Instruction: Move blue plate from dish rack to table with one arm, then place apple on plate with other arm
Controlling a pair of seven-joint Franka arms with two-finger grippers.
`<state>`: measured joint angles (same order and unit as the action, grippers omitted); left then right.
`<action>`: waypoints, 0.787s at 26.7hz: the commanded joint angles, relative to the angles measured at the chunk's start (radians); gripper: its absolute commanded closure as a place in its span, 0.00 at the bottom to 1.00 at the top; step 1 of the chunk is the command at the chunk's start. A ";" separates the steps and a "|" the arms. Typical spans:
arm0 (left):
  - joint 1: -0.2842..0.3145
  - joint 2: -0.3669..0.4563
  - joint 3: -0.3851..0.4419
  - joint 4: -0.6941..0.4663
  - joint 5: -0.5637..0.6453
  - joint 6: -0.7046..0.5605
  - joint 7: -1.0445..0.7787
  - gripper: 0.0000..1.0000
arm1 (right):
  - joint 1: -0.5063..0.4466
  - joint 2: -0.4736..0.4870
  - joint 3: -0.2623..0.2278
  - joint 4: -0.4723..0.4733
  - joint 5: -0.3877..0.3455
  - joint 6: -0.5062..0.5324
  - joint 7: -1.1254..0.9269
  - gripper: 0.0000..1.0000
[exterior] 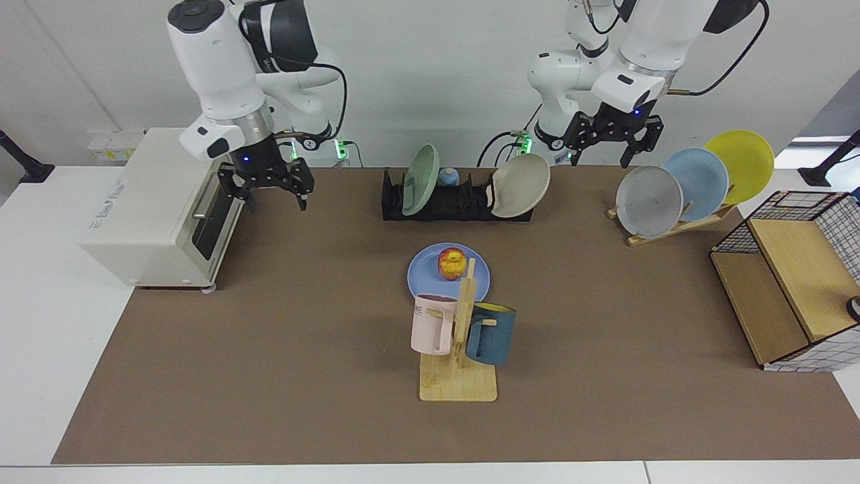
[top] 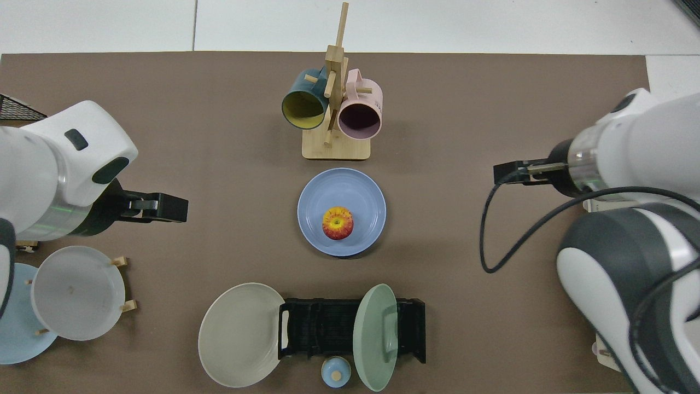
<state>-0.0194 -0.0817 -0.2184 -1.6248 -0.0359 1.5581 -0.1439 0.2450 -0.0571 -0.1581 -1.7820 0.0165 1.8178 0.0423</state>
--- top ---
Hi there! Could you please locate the wooden plate rack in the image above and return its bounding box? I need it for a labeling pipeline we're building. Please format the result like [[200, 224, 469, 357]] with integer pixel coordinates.
[[25, 256, 137, 336]]

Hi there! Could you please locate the small blue round thing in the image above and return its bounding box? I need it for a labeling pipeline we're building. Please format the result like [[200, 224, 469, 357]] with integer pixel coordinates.
[[320, 356, 352, 389]]

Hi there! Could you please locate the wooden cup stand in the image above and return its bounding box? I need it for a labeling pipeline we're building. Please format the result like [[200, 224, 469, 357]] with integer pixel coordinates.
[[302, 2, 372, 161]]

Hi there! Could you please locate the light blue plate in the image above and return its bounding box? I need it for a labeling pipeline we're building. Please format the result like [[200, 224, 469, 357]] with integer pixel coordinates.
[[0, 263, 59, 365]]

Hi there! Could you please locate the brown table cloth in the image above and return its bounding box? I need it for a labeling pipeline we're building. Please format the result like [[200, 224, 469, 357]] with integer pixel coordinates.
[[0, 52, 661, 394]]

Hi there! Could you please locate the dark grey corner panel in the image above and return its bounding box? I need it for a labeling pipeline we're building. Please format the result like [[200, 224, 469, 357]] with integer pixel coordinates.
[[674, 0, 700, 29]]

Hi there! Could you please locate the beige plate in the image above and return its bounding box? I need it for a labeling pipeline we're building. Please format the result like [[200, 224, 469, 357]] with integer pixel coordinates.
[[198, 282, 289, 389]]

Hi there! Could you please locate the black dish rack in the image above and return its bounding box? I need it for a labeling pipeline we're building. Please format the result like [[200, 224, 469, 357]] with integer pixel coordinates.
[[278, 297, 427, 364]]

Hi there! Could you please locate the pink cup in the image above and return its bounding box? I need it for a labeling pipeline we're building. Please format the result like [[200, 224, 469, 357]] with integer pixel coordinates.
[[337, 68, 383, 141]]

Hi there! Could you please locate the red yellow apple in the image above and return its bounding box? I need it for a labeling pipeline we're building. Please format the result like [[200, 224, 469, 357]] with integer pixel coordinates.
[[322, 206, 354, 241]]

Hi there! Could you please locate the grey plate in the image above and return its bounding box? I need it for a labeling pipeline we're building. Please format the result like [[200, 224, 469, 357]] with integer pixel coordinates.
[[31, 246, 126, 341]]

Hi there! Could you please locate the dark blue cup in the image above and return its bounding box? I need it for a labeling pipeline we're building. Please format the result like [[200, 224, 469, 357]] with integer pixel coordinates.
[[281, 67, 330, 131]]

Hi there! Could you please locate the green plate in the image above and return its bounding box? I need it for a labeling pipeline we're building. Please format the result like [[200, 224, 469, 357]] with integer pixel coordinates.
[[353, 283, 399, 392]]

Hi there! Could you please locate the pale toaster oven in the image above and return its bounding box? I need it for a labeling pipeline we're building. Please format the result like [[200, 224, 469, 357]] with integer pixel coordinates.
[[582, 197, 629, 374]]

